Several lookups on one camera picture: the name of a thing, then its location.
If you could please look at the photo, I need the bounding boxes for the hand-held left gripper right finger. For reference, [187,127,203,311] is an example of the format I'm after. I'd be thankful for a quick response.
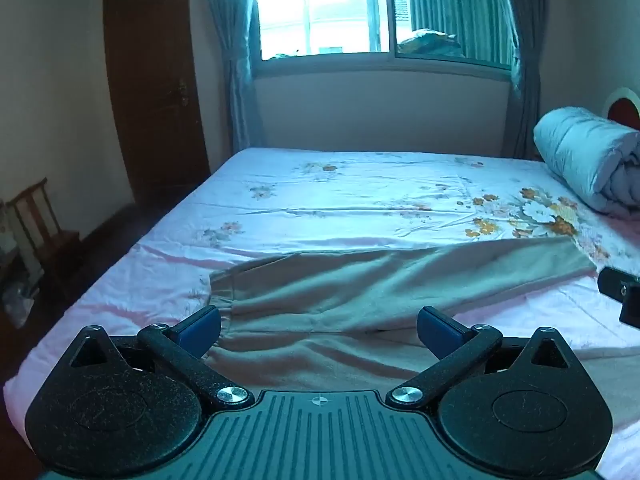
[387,305,576,409]

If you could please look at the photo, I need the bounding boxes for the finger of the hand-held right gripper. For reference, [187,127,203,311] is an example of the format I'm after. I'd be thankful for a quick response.
[597,266,640,304]
[619,294,640,329]

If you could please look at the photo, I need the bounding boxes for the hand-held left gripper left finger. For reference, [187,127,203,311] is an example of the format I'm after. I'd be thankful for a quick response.
[67,305,256,411]

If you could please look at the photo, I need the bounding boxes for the beige pants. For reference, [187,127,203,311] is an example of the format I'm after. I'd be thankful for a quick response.
[202,237,640,428]

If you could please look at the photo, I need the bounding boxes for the rolled light blue quilt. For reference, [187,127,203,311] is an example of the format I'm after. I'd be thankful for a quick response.
[532,106,640,218]

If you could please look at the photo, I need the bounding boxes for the bed with floral sheet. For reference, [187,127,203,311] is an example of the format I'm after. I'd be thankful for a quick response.
[2,147,640,480]

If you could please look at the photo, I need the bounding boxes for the wooden chair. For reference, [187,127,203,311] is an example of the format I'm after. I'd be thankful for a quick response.
[6,177,83,286]

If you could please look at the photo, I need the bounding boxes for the red and white headboard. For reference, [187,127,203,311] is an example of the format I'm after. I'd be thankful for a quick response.
[602,87,640,131]

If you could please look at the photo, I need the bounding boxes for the clear plastic bag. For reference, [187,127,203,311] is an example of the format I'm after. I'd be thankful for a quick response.
[0,280,40,329]

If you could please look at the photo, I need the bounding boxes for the blue-grey curtain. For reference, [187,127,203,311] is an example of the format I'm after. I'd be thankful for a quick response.
[200,0,268,157]
[407,0,551,161]

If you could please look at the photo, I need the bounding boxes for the wooden door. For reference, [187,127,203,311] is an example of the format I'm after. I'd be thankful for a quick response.
[103,0,211,206]

